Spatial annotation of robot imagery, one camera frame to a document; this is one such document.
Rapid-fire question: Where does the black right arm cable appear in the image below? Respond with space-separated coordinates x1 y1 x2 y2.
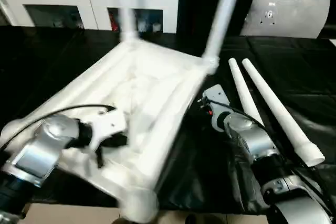
207 100 336 209

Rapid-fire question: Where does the white plastic table top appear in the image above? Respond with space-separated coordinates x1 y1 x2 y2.
0 37 220 223

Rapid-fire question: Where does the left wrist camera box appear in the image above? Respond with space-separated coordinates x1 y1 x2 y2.
83 110 128 154

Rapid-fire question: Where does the black work mat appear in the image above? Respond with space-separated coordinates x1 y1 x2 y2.
0 26 336 213

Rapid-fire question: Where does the white plastic table leg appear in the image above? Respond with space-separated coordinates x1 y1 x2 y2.
201 0 247 63
117 0 140 44
227 57 265 127
241 58 326 167

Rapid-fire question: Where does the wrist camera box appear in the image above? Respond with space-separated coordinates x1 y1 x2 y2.
202 84 232 132
83 110 128 154

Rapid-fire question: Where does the black box with yellow label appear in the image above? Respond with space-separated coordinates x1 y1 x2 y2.
180 0 253 36

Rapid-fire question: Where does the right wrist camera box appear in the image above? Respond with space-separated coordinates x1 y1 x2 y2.
202 84 232 132

